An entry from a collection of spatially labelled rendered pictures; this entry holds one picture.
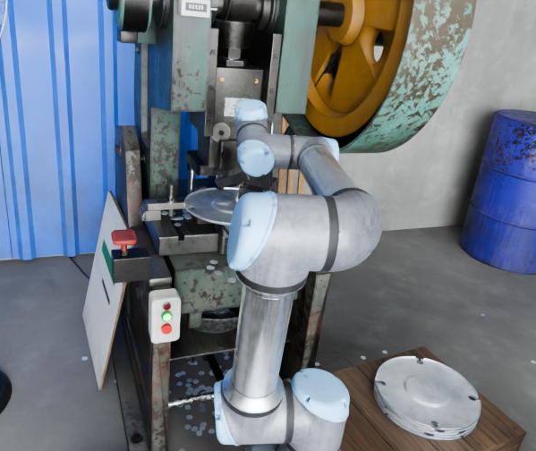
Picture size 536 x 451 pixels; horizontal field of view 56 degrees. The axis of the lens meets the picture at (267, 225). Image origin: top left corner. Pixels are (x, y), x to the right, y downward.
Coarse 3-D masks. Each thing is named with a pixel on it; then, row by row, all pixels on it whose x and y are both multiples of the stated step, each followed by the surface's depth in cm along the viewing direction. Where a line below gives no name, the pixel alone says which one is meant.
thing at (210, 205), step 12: (192, 192) 156; (204, 192) 159; (216, 192) 160; (228, 192) 161; (192, 204) 149; (204, 204) 150; (216, 204) 149; (228, 204) 150; (204, 216) 142; (216, 216) 143; (228, 216) 144
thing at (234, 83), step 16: (224, 64) 143; (240, 64) 143; (224, 80) 139; (240, 80) 141; (256, 80) 142; (224, 96) 141; (240, 96) 143; (256, 96) 144; (224, 112) 143; (224, 128) 144; (208, 144) 146; (224, 144) 144; (208, 160) 147; (224, 160) 145
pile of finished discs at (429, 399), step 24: (408, 360) 156; (432, 360) 157; (384, 384) 146; (408, 384) 145; (432, 384) 146; (456, 384) 148; (384, 408) 139; (408, 408) 137; (432, 408) 138; (456, 408) 139; (480, 408) 140; (432, 432) 132; (456, 432) 132
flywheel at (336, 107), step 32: (320, 0) 169; (352, 0) 146; (384, 0) 137; (320, 32) 170; (352, 32) 149; (384, 32) 138; (320, 64) 172; (352, 64) 154; (384, 64) 139; (320, 96) 173; (352, 96) 155; (384, 96) 134; (320, 128) 167; (352, 128) 150
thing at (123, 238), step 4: (112, 232) 132; (116, 232) 132; (120, 232) 133; (124, 232) 133; (128, 232) 133; (132, 232) 133; (112, 236) 130; (116, 236) 130; (120, 236) 130; (124, 236) 130; (128, 236) 130; (132, 236) 131; (112, 240) 130; (116, 240) 128; (120, 240) 128; (124, 240) 129; (128, 240) 129; (132, 240) 129; (136, 240) 130; (116, 244) 128; (120, 244) 128; (124, 244) 129; (128, 244) 129; (124, 248) 132
